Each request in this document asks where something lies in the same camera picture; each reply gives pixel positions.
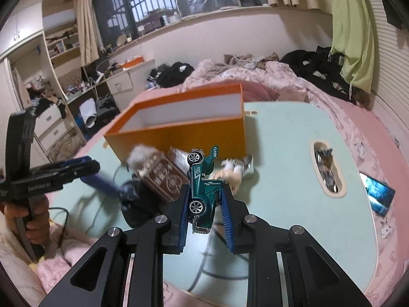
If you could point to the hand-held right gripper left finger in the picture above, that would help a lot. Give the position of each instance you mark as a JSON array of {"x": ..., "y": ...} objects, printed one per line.
[{"x": 183, "y": 217}]

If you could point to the small orange box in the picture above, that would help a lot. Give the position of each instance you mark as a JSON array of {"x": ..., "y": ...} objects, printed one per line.
[{"x": 132, "y": 63}]

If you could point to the pale pink printed blanket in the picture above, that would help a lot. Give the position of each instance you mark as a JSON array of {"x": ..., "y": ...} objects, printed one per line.
[{"x": 64, "y": 262}]

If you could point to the tan fabric bundle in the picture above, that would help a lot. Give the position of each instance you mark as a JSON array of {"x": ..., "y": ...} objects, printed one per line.
[{"x": 360, "y": 96}]

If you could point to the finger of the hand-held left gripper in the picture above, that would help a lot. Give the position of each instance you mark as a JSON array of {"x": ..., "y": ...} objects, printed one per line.
[
  {"x": 80, "y": 169},
  {"x": 105, "y": 185}
]

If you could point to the pink bed sheet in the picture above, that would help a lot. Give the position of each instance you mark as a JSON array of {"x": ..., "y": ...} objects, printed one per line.
[{"x": 367, "y": 128}]

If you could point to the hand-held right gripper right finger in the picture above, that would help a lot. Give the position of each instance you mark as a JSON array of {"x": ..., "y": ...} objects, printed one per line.
[{"x": 227, "y": 220}]

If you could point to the person's left hand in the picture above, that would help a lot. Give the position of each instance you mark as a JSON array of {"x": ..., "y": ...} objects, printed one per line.
[{"x": 38, "y": 227}]

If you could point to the black lace-trimmed pouch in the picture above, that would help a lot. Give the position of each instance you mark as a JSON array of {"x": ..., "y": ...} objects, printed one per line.
[{"x": 143, "y": 204}]

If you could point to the white drawer cabinet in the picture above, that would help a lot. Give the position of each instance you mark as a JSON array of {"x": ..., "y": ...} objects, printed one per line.
[{"x": 49, "y": 128}]

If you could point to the white wall shelf unit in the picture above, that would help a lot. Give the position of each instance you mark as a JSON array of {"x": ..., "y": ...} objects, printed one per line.
[{"x": 60, "y": 44}]

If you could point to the mint cartoon printed desktop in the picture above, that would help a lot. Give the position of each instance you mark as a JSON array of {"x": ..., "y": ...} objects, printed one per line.
[{"x": 287, "y": 134}]

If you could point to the person's left forearm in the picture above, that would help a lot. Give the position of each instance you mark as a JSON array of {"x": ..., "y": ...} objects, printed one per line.
[{"x": 12, "y": 262}]

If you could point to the black hanging garment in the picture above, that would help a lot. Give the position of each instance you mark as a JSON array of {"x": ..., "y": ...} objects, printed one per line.
[{"x": 394, "y": 11}]

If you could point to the crumpled foil wrapper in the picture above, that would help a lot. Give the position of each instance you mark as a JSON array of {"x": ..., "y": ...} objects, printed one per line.
[{"x": 326, "y": 169}]

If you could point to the white small appliance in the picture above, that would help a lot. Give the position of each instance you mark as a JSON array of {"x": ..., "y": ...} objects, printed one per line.
[{"x": 88, "y": 113}]

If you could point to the orange cardboard box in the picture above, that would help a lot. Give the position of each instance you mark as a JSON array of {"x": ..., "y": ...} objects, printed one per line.
[{"x": 204, "y": 134}]

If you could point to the green hanging cloth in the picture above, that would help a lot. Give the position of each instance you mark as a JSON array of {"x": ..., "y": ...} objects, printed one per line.
[{"x": 351, "y": 38}]

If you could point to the round table mirror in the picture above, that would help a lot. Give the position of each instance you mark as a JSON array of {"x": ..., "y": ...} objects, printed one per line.
[{"x": 122, "y": 41}]

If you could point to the beige knitted cloth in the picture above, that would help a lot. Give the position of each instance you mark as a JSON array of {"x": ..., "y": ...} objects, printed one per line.
[{"x": 246, "y": 60}]

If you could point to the brown printed box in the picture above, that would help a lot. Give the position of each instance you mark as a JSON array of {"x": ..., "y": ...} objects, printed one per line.
[{"x": 163, "y": 176}]

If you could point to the pink crumpled quilt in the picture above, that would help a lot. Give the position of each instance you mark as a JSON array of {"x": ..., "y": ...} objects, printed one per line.
[{"x": 223, "y": 76}]

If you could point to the teal toy car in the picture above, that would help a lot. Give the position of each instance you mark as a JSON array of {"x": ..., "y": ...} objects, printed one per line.
[{"x": 201, "y": 182}]

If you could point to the white desk with drawers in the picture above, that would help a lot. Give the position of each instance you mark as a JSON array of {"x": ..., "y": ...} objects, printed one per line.
[{"x": 121, "y": 81}]

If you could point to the black smartphone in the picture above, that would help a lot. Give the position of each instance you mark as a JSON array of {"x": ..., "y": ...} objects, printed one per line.
[{"x": 377, "y": 193}]

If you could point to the white louvered door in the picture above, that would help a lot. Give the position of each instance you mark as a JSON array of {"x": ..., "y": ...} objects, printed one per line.
[{"x": 389, "y": 70}]

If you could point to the grey fur pompom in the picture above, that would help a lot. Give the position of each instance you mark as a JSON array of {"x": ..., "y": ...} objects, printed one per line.
[{"x": 140, "y": 156}]

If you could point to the barred window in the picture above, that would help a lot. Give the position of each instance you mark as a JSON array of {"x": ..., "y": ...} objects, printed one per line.
[{"x": 143, "y": 3}]

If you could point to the black clothes pile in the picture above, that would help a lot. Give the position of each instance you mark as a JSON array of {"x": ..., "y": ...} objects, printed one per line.
[
  {"x": 303, "y": 62},
  {"x": 172, "y": 75}
]

